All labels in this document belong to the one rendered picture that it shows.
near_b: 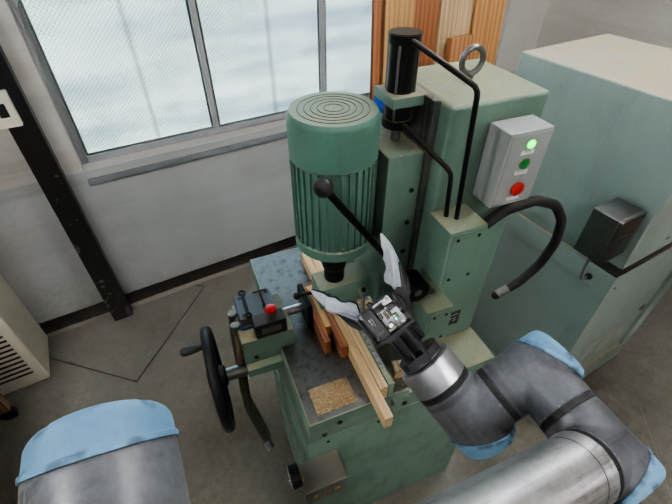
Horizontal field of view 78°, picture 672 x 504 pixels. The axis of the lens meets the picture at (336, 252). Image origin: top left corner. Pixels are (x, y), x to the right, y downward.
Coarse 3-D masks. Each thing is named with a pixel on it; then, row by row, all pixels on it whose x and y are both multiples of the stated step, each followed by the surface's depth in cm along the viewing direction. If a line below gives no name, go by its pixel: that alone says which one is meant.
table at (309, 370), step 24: (264, 264) 132; (288, 264) 132; (264, 288) 124; (288, 288) 124; (312, 336) 111; (264, 360) 109; (288, 360) 105; (312, 360) 105; (336, 360) 105; (312, 384) 100; (360, 384) 100; (312, 408) 96; (360, 408) 96; (312, 432) 94
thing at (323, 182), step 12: (324, 180) 67; (324, 192) 67; (336, 204) 71; (348, 216) 73; (360, 228) 76; (372, 240) 79; (408, 276) 92; (420, 276) 93; (420, 288) 92; (432, 288) 98
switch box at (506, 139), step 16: (496, 128) 76; (512, 128) 74; (528, 128) 74; (544, 128) 75; (496, 144) 77; (512, 144) 74; (544, 144) 77; (496, 160) 78; (512, 160) 76; (480, 176) 83; (496, 176) 79; (512, 176) 79; (528, 176) 81; (480, 192) 84; (496, 192) 81; (528, 192) 84
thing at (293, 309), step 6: (300, 288) 111; (300, 300) 113; (306, 300) 108; (288, 306) 111; (294, 306) 111; (300, 306) 111; (306, 306) 107; (312, 306) 107; (288, 312) 110; (294, 312) 111; (306, 312) 109; (312, 312) 108; (306, 318) 111; (312, 318) 110; (312, 324) 111
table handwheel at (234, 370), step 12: (204, 336) 105; (204, 348) 102; (216, 348) 122; (204, 360) 100; (216, 360) 114; (216, 372) 99; (228, 372) 111; (240, 372) 112; (216, 384) 98; (228, 384) 111; (216, 396) 98; (228, 396) 121; (216, 408) 99; (228, 408) 100; (228, 420) 101; (228, 432) 105
